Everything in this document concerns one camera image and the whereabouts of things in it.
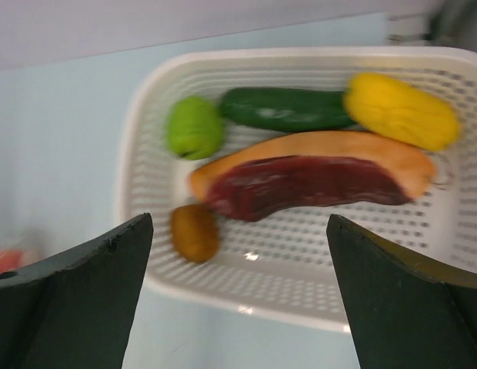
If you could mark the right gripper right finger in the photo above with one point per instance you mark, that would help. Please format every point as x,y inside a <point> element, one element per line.
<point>405,310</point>

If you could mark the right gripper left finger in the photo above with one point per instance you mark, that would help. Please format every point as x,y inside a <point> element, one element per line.
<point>75,309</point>

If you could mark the green toy apple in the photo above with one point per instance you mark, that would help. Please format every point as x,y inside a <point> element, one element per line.
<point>195,129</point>

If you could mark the clear zip top bag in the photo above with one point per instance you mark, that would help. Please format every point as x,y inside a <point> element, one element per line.
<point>21,250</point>

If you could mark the white plastic basket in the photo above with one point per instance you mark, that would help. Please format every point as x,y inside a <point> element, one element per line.
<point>280,268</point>

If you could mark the brown toy kiwi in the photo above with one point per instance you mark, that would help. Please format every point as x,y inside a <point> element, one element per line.
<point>194,231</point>

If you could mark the yellow toy corn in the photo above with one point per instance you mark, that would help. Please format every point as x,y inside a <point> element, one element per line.
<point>399,111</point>

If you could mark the dark green toy cucumber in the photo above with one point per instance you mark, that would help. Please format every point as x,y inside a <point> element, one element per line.
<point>285,109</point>

